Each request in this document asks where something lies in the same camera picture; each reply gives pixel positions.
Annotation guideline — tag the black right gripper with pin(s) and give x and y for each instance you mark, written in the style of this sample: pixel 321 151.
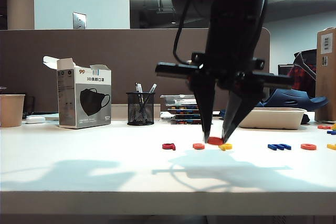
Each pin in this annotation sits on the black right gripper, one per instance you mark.
pixel 231 51

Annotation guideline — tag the orange letter s magnet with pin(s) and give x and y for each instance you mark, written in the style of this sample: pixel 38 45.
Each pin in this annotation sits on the orange letter s magnet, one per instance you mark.
pixel 198 146

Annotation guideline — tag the red letter a magnet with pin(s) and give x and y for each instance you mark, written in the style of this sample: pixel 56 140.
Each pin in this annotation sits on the red letter a magnet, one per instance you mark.
pixel 168 146

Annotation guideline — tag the brown desk partition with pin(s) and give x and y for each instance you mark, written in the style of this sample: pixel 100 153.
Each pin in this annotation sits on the brown desk partition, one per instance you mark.
pixel 118 51

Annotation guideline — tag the beige pulp tray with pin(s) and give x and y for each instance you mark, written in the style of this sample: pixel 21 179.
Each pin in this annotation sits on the beige pulp tray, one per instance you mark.
pixel 275 120

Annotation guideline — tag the yellow letter u magnet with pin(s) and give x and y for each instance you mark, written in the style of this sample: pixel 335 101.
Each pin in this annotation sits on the yellow letter u magnet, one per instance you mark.
pixel 332 147

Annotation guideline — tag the grey face mask box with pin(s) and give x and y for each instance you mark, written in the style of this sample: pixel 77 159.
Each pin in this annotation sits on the grey face mask box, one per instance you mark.
pixel 86 103

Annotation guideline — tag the red plaid jacket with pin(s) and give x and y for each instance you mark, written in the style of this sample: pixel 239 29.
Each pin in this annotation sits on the red plaid jacket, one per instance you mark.
pixel 298 73

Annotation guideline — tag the blue letter m magnet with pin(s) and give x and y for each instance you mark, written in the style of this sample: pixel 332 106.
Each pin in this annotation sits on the blue letter m magnet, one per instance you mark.
pixel 278 147

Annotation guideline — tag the orange letter o magnet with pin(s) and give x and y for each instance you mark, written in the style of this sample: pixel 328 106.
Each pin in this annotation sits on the orange letter o magnet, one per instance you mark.
pixel 308 148

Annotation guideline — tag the orange letter c magnet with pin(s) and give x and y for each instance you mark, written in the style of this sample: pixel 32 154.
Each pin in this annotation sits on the orange letter c magnet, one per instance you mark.
pixel 215 140

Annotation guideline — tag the black computer monitor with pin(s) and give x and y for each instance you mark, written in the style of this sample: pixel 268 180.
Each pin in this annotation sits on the black computer monitor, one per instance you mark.
pixel 283 70

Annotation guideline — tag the black mesh pen holder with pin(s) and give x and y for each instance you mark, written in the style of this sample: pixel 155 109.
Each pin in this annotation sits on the black mesh pen holder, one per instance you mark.
pixel 140 115

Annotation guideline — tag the yellow letter p magnet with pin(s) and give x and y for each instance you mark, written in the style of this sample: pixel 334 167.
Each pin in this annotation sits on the yellow letter p magnet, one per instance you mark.
pixel 227 147

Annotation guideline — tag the silver capped black pen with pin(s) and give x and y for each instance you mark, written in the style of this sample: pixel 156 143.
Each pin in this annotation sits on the silver capped black pen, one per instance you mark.
pixel 153 88
pixel 138 87

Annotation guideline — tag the brown cardboard box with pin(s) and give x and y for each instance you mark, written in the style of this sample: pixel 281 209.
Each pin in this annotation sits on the brown cardboard box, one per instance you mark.
pixel 325 90

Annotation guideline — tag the clear plastic case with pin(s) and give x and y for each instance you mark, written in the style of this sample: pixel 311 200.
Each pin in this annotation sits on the clear plastic case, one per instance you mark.
pixel 178 100

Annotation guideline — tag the metal wall switch plate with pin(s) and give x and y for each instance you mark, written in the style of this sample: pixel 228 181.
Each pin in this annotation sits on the metal wall switch plate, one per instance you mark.
pixel 79 21

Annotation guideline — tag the brown paper cup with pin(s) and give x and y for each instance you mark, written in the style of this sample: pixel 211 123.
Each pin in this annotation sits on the brown paper cup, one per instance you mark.
pixel 11 111

